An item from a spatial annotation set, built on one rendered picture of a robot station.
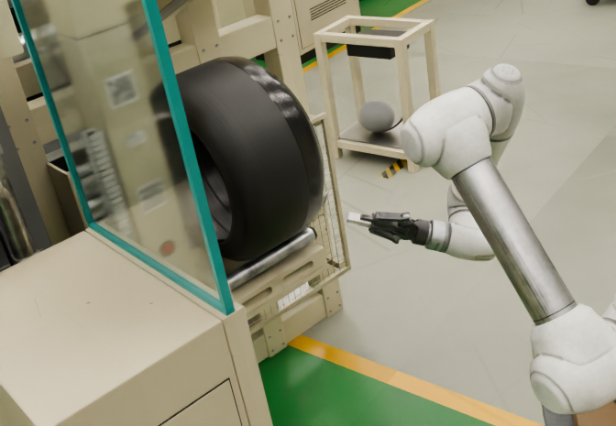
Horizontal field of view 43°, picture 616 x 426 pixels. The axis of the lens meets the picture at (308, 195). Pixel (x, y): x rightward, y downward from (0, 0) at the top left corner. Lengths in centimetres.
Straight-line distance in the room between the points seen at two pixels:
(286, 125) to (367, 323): 156
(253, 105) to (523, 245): 76
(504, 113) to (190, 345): 90
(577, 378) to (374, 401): 142
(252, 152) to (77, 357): 76
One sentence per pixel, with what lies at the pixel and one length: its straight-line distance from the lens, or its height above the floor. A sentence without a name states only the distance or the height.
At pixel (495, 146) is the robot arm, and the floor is 123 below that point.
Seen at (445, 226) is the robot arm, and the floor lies 90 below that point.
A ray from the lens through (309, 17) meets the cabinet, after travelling 663.
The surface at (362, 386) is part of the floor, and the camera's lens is 312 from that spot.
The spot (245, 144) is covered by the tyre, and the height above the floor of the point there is 131.
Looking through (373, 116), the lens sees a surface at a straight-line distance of 466.
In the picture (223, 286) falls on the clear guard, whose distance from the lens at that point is 139.
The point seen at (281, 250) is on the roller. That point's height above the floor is 91.
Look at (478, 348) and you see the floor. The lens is 324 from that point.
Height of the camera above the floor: 209
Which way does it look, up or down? 28 degrees down
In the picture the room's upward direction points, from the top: 10 degrees counter-clockwise
